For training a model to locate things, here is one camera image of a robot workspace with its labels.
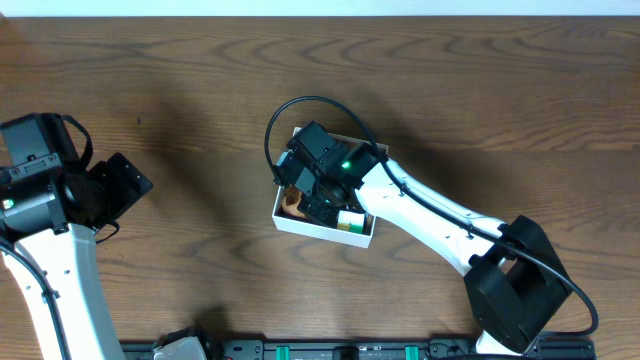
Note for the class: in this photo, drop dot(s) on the multicolour puzzle cube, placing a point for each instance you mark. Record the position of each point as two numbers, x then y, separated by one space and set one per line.
351 221

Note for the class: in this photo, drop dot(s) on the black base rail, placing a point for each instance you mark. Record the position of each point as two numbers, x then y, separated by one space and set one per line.
194 343

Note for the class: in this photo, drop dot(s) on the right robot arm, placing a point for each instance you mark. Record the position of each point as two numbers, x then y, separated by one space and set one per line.
513 277

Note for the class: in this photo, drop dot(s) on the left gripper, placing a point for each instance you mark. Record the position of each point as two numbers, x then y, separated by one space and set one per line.
126 179

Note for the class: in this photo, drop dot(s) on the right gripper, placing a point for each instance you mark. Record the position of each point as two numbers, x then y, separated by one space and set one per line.
316 209

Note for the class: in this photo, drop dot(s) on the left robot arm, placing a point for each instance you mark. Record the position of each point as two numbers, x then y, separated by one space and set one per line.
54 201

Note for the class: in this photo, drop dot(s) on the brown plush toy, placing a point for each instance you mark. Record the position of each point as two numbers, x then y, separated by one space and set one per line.
290 202

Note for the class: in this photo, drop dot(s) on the white cardboard box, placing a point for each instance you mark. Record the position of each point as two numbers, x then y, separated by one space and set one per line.
320 231

